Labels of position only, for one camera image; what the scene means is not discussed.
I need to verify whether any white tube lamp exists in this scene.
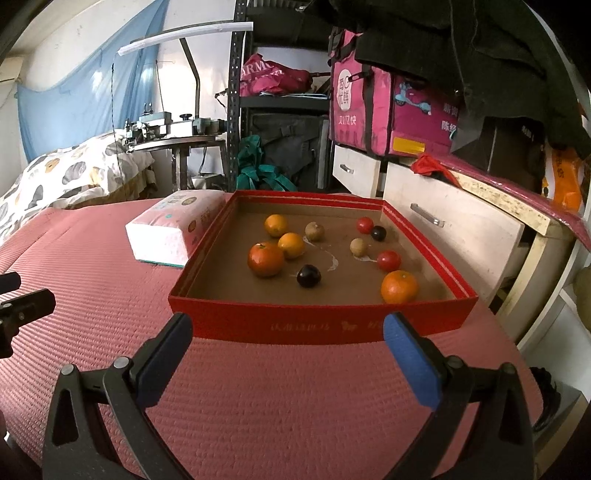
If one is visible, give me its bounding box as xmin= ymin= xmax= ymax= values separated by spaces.
xmin=117 ymin=21 xmax=255 ymax=123

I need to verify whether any wide white drawer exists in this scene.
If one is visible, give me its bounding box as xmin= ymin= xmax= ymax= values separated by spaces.
xmin=381 ymin=161 xmax=527 ymax=302

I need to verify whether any round metal table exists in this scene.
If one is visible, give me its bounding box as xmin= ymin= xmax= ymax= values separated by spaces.
xmin=134 ymin=134 xmax=230 ymax=193

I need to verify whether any small white drawer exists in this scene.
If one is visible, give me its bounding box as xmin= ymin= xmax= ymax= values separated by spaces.
xmin=331 ymin=144 xmax=384 ymax=199

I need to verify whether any black hanging clothing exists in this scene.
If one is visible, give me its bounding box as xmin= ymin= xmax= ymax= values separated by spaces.
xmin=329 ymin=0 xmax=591 ymax=157

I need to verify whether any pink delivery bag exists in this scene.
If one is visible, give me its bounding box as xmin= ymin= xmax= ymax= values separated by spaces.
xmin=328 ymin=25 xmax=462 ymax=158

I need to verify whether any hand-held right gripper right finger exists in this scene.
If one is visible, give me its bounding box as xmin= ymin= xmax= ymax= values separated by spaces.
xmin=383 ymin=312 xmax=535 ymax=480

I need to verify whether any small orange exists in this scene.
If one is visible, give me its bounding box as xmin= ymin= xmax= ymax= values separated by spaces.
xmin=264 ymin=214 xmax=289 ymax=238
xmin=277 ymin=233 xmax=306 ymax=260

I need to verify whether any pink ribbed mat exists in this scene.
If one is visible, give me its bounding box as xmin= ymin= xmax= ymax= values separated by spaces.
xmin=0 ymin=194 xmax=544 ymax=480

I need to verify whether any blue net curtain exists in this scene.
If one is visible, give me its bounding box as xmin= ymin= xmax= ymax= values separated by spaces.
xmin=16 ymin=0 xmax=168 ymax=163

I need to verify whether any black metal shelf rack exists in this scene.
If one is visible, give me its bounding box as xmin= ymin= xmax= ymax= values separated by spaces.
xmin=226 ymin=0 xmax=334 ymax=193

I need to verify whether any red cardboard box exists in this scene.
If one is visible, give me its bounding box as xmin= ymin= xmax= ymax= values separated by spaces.
xmin=167 ymin=189 xmax=479 ymax=346

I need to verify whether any red cloth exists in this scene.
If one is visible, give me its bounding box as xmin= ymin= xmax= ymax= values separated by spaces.
xmin=412 ymin=154 xmax=463 ymax=188

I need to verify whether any orange plastic bag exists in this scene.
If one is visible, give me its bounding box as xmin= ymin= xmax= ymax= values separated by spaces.
xmin=542 ymin=145 xmax=585 ymax=213

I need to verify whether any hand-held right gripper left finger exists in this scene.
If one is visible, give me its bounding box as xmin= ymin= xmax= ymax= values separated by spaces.
xmin=42 ymin=312 xmax=193 ymax=480

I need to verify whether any white wooden cabinet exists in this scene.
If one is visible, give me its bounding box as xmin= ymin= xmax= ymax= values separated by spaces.
xmin=496 ymin=217 xmax=591 ymax=354

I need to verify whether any spotted white quilt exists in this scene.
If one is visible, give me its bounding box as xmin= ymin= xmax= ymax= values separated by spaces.
xmin=0 ymin=131 xmax=156 ymax=246

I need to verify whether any dark red cover sheet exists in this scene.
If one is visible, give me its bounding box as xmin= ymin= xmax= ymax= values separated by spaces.
xmin=443 ymin=154 xmax=591 ymax=248

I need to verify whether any green strap bundle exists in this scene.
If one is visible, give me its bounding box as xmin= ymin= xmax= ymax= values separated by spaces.
xmin=236 ymin=134 xmax=299 ymax=193

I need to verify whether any pink white tissue pack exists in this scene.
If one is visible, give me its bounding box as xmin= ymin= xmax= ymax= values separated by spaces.
xmin=126 ymin=190 xmax=226 ymax=269

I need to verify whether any large reddish orange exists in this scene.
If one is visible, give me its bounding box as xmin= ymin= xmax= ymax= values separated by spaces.
xmin=247 ymin=242 xmax=286 ymax=278

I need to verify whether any red fabric bag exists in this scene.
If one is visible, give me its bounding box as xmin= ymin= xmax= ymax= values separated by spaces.
xmin=239 ymin=53 xmax=313 ymax=98

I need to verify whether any grey sewing machine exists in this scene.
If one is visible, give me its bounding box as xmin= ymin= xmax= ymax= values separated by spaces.
xmin=122 ymin=104 xmax=230 ymax=151

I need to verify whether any white air conditioner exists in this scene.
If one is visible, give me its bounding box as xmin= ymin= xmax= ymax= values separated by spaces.
xmin=0 ymin=57 xmax=25 ymax=84

